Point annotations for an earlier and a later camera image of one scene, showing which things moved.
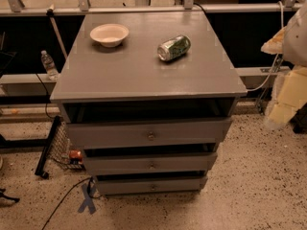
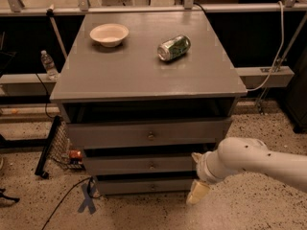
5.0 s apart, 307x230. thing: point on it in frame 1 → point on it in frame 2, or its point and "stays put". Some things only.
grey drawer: x=149 y=164 stays put
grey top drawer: x=142 y=132 stays put
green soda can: x=174 y=48 stays put
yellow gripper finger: x=274 y=46 → x=208 y=166
